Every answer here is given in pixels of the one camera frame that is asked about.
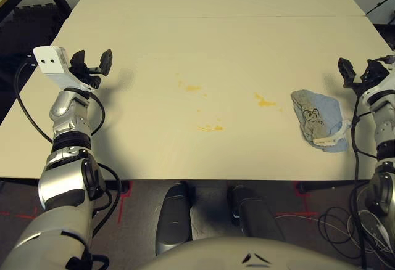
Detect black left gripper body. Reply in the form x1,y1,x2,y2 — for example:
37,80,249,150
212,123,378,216
69,65,105,91

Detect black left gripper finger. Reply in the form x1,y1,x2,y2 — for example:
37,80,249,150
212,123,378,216
70,49,89,69
98,49,114,77

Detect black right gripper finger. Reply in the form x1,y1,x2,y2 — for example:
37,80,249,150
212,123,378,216
338,57,356,87
367,56,391,75

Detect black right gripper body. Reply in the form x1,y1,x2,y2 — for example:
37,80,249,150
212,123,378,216
341,70,391,96

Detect blue terry rag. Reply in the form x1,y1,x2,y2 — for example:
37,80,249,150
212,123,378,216
291,89,351,153

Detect black tripod stand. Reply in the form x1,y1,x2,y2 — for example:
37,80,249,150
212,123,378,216
365,0,395,27

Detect black foam floor mat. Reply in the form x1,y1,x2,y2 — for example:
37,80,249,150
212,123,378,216
0,4,67,94

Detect dark grey robot left leg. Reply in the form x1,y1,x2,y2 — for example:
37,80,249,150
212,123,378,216
154,182,194,257

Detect dark grey robot leg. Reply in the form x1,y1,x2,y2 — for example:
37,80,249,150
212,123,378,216
154,182,194,257
226,184,286,243

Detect dark grey robot right leg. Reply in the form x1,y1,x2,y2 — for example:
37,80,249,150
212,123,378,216
226,184,286,243

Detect beige robot torso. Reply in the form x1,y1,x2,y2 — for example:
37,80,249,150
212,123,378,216
144,235,365,270

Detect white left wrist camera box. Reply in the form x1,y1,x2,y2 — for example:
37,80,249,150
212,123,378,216
33,46,94,92

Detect loose black floor cable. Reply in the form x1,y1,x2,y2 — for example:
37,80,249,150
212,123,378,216
318,205,395,270

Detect thin white floor cable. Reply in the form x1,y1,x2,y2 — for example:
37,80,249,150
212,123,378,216
273,213,395,254

